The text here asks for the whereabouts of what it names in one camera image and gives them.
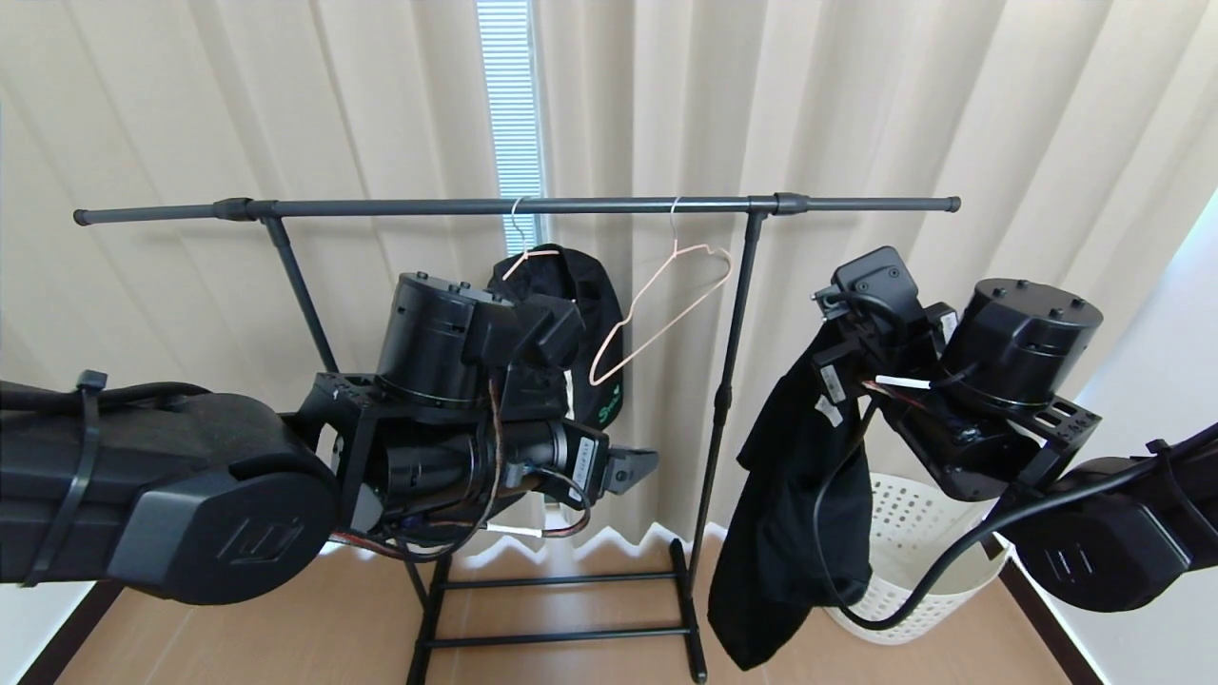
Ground black clothes rack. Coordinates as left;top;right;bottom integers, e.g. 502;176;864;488
74;193;962;685

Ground black drawstring shorts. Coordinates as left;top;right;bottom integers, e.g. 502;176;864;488
487;245;626;429

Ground beige curtain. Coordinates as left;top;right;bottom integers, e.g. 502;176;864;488
531;0;1218;564
0;0;548;564

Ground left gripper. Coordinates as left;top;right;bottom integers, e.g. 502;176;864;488
381;419;610;517

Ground window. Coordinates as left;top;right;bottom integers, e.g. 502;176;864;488
476;0;549;253

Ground white laundry basket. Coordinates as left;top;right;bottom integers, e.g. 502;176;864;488
826;473;1010;646

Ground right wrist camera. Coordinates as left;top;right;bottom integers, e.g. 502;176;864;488
814;245;957;355

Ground black garment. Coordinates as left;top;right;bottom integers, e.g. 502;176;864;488
709;319;878;672

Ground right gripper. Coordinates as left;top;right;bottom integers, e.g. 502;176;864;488
814;338;1029;502

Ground pink clothes hanger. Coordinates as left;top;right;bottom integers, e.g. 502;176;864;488
589;198;735;388
501;198;562;283

